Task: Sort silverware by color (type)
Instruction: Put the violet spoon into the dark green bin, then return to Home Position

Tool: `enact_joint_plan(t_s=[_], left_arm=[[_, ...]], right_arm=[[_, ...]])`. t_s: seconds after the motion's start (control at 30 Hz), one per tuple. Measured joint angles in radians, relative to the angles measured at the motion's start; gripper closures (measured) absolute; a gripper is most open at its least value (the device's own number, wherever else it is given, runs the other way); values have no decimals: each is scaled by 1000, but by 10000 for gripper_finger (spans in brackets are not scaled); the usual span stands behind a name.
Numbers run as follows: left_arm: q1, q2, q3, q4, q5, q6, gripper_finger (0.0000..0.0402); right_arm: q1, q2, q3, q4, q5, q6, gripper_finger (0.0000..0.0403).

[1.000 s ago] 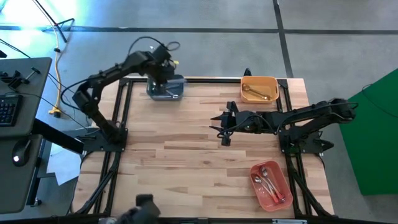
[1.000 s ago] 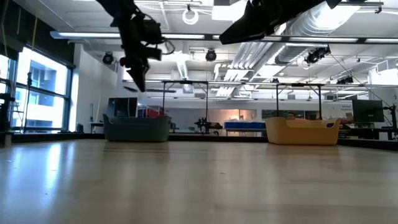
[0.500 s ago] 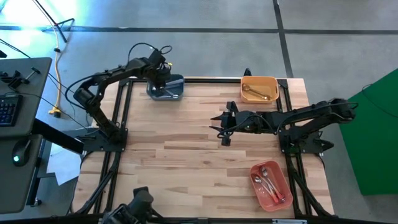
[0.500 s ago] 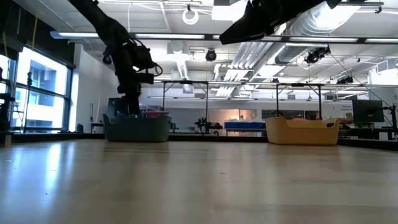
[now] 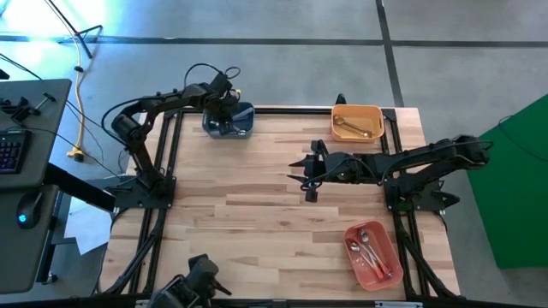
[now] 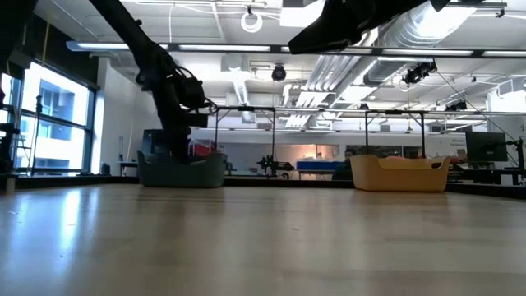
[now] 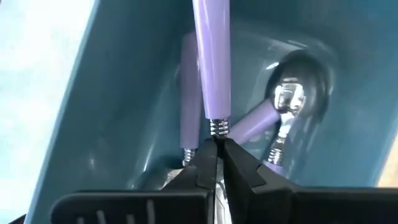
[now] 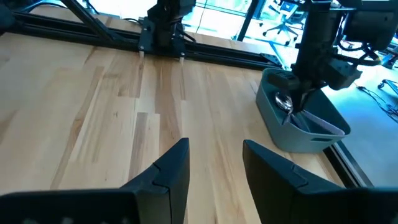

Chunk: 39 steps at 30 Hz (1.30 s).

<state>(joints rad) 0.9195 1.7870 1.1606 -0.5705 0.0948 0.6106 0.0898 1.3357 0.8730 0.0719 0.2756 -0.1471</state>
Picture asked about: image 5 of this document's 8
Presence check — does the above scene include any green plastic bin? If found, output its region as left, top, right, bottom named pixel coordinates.
left=201, top=101, right=256, bottom=139

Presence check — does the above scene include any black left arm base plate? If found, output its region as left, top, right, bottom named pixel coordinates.
left=113, top=175, right=177, bottom=210

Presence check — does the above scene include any gold spoon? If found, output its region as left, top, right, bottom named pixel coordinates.
left=333, top=114, right=372, bottom=139
left=340, top=121, right=372, bottom=139

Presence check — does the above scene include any black desk clamp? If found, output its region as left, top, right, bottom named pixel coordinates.
left=0, top=91, right=57, bottom=126

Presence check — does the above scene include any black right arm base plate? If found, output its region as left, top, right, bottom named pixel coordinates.
left=383, top=176, right=462, bottom=214

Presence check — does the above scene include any black tripod stand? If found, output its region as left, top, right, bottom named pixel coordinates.
left=44, top=0, right=104, bottom=60

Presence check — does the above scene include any green board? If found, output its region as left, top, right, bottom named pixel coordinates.
left=463, top=92, right=548, bottom=270

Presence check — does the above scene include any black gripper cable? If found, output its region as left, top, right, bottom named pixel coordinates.
left=182, top=62, right=242, bottom=93
left=299, top=156, right=386, bottom=192

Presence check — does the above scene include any black keyboard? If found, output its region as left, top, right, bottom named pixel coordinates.
left=0, top=129, right=33, bottom=175

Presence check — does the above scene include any yellow plastic bin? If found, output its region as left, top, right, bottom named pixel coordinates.
left=330, top=104, right=386, bottom=144

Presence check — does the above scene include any red plastic bin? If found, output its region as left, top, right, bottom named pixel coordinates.
left=342, top=220, right=405, bottom=292

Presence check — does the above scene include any black blurry equipment piece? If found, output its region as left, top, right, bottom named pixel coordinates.
left=147, top=253, right=233, bottom=308

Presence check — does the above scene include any white paper sheet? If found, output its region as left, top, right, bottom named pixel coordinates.
left=63, top=197, right=113, bottom=257

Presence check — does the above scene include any black computer mouse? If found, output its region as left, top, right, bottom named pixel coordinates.
left=15, top=189, right=45, bottom=230

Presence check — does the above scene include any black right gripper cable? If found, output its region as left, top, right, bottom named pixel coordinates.
left=299, top=156, right=386, bottom=192

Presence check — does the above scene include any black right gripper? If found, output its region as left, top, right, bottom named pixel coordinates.
left=287, top=139, right=367, bottom=185

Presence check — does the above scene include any silver metal bracket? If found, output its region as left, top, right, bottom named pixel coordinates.
left=374, top=300, right=424, bottom=308

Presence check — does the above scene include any yellow power cable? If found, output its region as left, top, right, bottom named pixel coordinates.
left=66, top=36, right=87, bottom=163

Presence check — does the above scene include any black aluminium table frame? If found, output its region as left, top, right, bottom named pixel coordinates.
left=102, top=104, right=462, bottom=300

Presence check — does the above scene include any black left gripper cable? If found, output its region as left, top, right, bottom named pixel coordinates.
left=182, top=62, right=242, bottom=93

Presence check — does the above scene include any grey desk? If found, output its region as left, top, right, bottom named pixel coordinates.
left=0, top=78, right=73, bottom=295

